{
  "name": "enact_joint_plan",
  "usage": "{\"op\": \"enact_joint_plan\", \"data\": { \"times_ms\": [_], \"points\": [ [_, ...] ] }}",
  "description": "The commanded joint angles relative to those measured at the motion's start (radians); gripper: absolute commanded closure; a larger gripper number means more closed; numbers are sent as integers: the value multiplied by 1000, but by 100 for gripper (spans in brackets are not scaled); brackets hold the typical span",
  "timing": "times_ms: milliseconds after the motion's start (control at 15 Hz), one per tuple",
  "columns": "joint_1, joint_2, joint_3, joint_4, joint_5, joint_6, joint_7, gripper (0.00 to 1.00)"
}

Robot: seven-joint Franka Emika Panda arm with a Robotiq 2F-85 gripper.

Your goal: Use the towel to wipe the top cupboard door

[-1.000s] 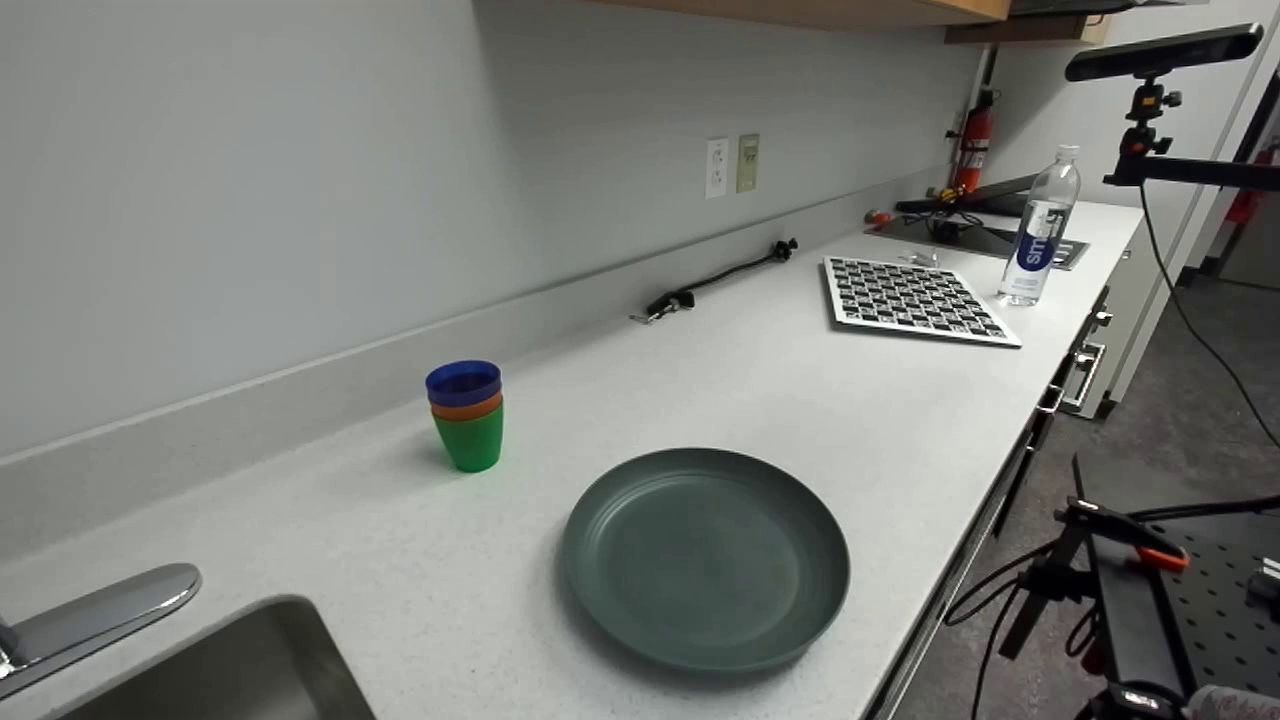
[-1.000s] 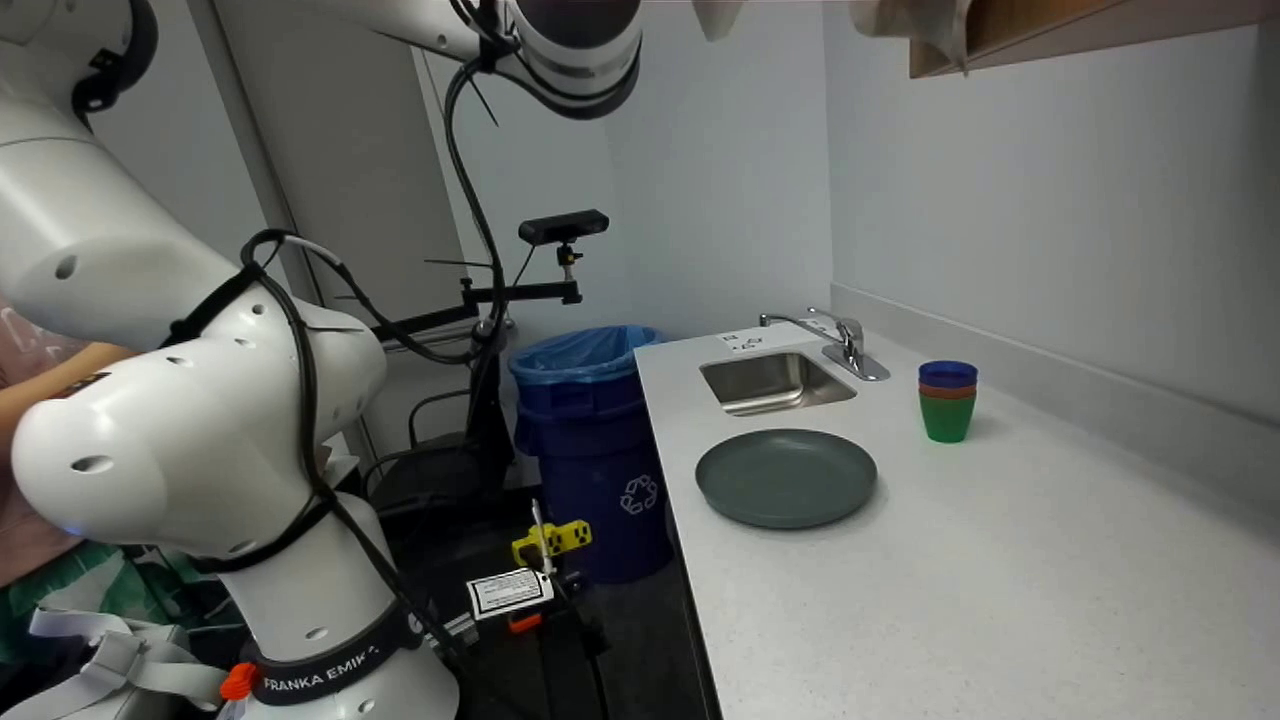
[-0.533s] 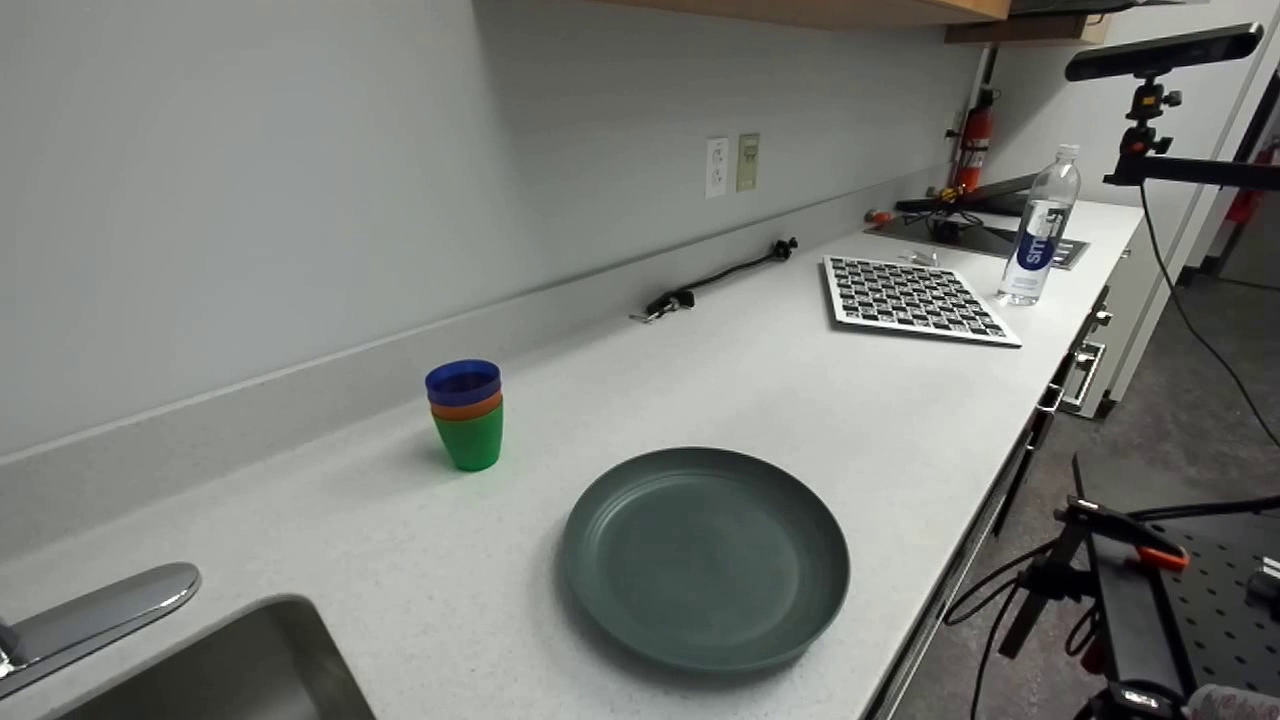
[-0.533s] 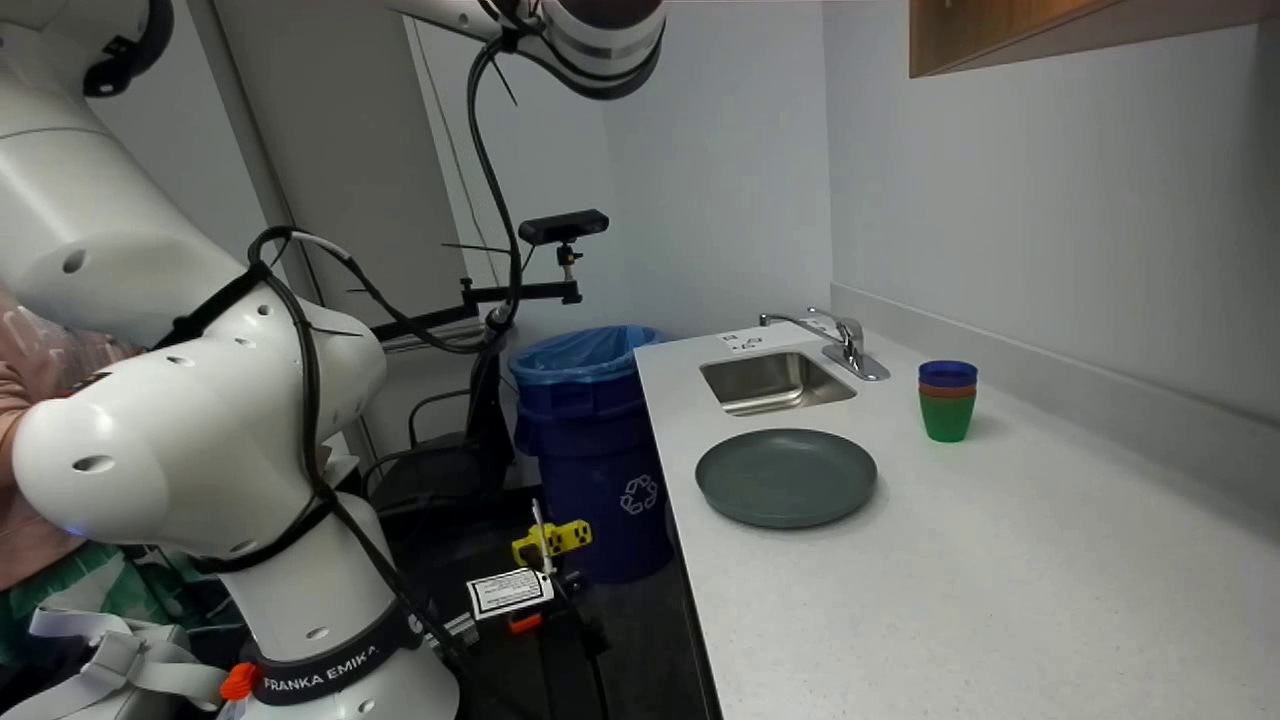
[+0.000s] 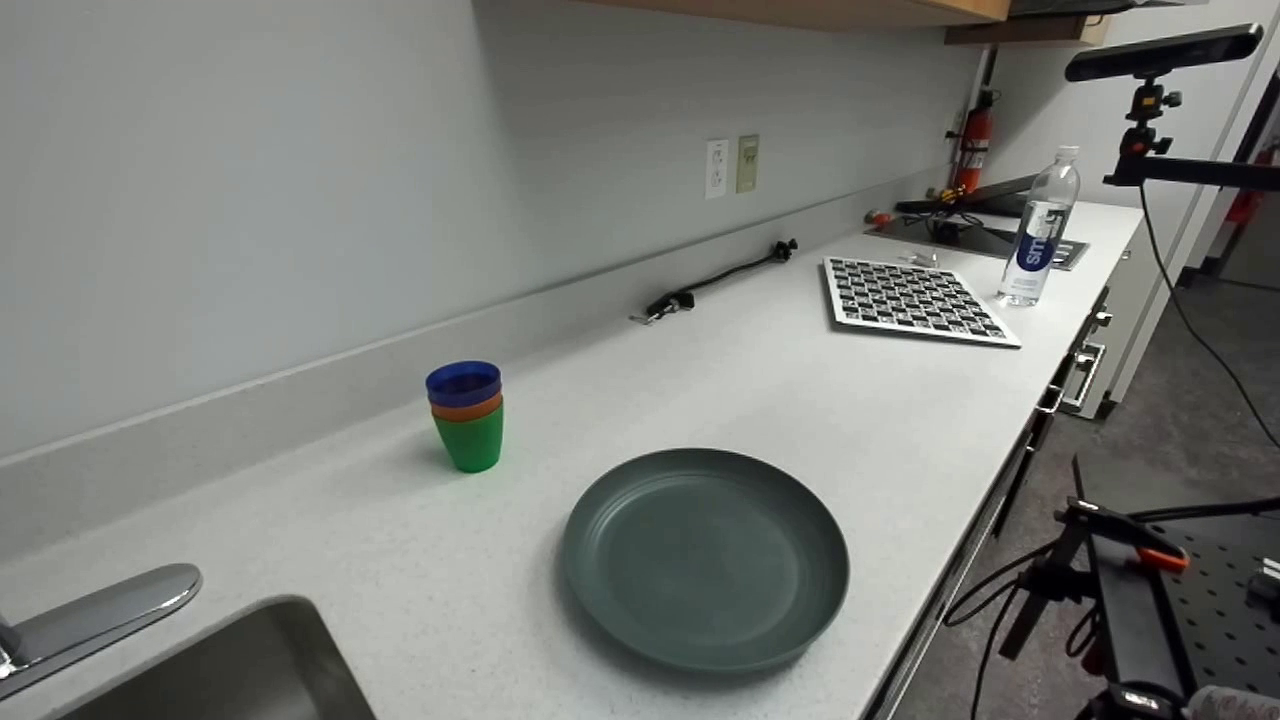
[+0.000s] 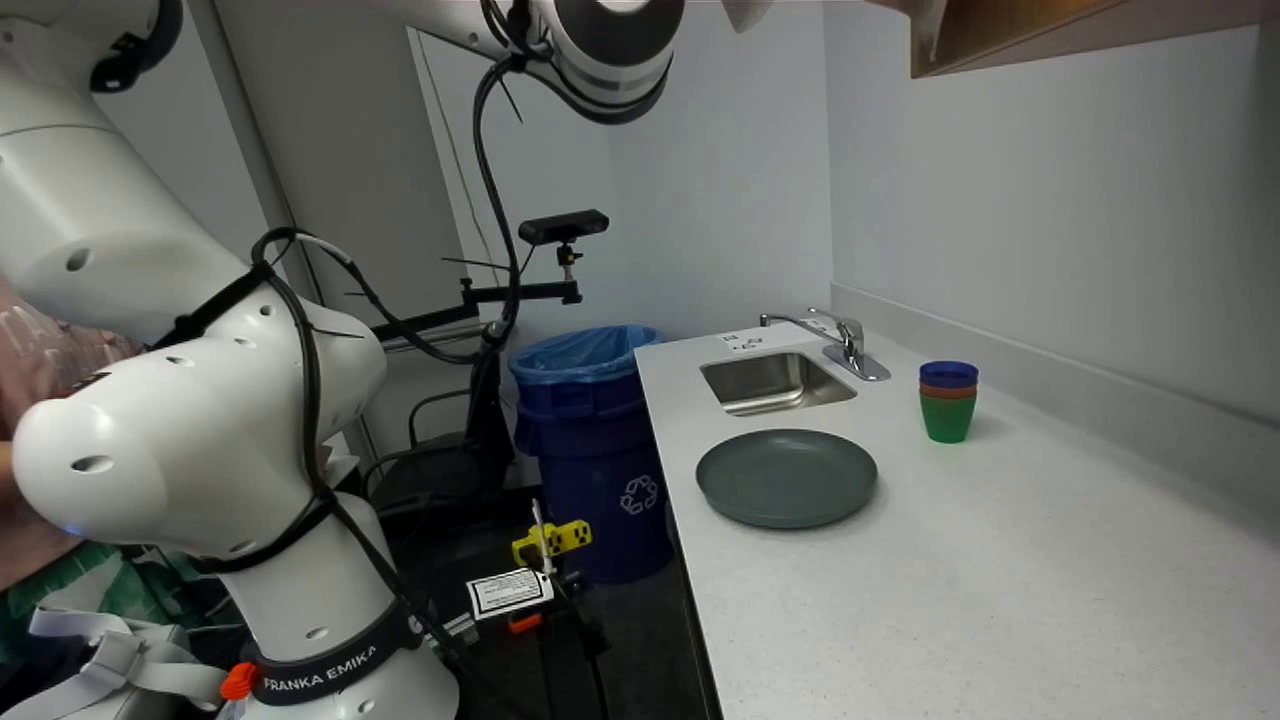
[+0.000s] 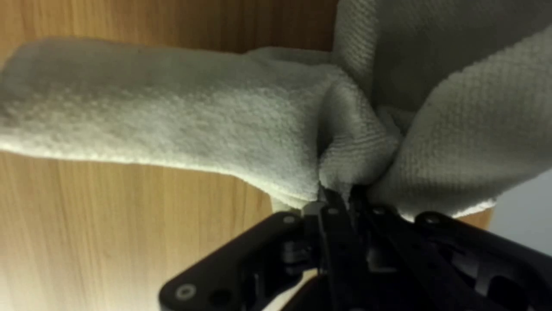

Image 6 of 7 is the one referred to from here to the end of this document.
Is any wooden cupboard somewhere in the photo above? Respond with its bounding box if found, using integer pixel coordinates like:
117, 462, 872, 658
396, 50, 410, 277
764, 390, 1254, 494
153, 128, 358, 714
908, 0, 1274, 78

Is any blue plastic bin liner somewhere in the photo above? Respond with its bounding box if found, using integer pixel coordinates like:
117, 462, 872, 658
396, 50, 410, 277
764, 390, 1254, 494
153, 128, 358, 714
507, 322, 656, 390

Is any blue recycling bin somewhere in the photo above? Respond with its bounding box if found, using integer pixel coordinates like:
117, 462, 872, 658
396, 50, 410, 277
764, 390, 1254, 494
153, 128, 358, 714
507, 322, 676, 587

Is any steel sink basin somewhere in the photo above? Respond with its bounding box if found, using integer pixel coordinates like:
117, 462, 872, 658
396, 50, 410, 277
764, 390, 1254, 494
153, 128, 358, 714
695, 346, 862, 412

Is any dark green plate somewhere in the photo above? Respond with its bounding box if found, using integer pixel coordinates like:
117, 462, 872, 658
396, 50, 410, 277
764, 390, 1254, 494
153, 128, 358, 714
691, 422, 881, 535

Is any chrome faucet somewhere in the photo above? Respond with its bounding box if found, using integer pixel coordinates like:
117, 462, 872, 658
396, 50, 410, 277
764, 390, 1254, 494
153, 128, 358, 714
756, 304, 892, 387

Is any yellow clamp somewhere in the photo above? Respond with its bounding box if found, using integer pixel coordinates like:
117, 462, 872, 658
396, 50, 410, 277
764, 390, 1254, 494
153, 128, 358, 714
507, 516, 597, 577

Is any white label tag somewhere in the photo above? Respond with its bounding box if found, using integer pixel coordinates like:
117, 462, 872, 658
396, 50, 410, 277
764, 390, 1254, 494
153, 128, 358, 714
464, 563, 557, 625

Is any blue plastic cup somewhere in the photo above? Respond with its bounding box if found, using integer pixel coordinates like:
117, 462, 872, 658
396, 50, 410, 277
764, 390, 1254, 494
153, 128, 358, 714
918, 355, 981, 390

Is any green plastic cup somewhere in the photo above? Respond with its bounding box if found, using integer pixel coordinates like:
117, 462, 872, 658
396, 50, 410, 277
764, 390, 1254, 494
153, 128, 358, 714
921, 390, 981, 449

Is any orange knob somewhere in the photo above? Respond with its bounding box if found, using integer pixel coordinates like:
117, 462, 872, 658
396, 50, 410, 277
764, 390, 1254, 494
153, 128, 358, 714
217, 658, 262, 702

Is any person in pink shirt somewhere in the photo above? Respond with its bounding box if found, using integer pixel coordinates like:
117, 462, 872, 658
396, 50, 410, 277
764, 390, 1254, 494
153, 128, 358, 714
0, 284, 137, 593

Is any green patterned cloth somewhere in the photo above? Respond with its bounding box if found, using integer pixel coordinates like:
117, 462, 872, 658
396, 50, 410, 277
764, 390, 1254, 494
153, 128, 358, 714
0, 535, 258, 720

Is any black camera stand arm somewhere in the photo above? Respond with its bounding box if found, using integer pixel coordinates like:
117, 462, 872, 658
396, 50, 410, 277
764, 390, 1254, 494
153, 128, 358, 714
363, 235, 591, 351

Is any black stereo camera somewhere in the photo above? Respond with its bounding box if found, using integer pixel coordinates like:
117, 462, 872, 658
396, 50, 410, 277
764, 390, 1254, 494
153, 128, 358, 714
515, 208, 614, 248

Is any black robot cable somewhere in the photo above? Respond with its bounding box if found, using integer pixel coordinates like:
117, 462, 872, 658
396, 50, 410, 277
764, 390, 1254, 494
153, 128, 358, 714
246, 0, 539, 630

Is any grey strap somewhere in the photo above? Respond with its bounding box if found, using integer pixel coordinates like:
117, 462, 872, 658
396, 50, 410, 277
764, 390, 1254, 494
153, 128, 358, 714
25, 603, 232, 720

